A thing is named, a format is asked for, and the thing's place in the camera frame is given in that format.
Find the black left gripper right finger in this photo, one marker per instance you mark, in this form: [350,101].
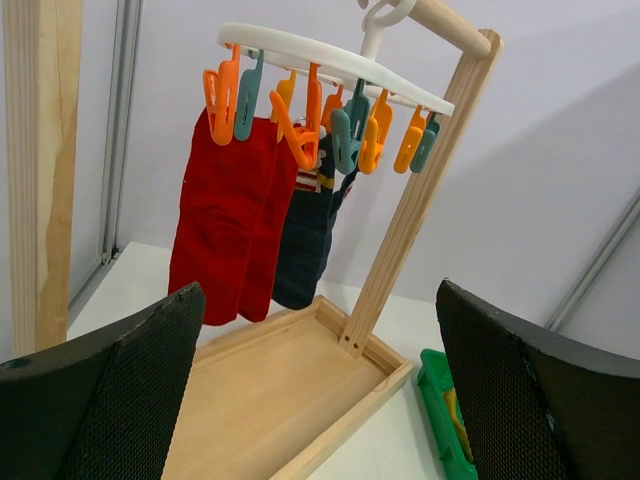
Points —
[536,404]

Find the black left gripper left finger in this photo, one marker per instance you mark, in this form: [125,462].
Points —
[103,405]

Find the navy striped sock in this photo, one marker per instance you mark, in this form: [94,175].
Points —
[302,246]

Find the white plastic clip hanger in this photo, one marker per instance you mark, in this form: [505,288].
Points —
[291,51]

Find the yellow sock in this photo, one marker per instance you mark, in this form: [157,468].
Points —
[451,403]

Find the green plastic tray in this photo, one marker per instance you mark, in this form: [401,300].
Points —
[434,378]

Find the wooden drying rack stand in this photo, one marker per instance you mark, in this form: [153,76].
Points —
[275,399]

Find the red sock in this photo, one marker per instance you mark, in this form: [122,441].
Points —
[223,192]
[261,271]

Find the wooden post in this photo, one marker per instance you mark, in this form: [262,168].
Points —
[42,52]

